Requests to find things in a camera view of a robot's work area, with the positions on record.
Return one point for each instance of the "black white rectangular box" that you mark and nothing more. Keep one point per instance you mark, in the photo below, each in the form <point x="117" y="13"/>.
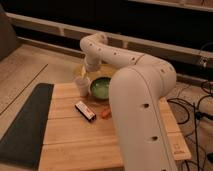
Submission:
<point x="85" y="111"/>

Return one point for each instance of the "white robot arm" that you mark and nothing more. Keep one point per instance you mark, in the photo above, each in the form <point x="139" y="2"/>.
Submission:
<point x="134" y="93"/>

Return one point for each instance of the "dark floor mat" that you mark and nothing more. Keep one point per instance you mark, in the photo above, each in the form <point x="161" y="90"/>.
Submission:
<point x="22" y="143"/>

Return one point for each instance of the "orange carrot toy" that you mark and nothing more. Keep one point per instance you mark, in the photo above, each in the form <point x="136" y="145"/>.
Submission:
<point x="106" y="113"/>

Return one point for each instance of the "white wall rail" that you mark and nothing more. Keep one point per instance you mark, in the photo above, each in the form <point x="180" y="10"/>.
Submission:
<point x="173" y="52"/>

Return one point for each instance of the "green ceramic bowl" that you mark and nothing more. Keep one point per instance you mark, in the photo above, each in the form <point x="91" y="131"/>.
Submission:
<point x="99" y="88"/>

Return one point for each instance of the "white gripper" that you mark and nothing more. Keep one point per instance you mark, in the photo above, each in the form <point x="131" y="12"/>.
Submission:
<point x="92" y="64"/>

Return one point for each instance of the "white ceramic cup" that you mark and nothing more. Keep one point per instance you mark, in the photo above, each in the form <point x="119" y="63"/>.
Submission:
<point x="82" y="84"/>

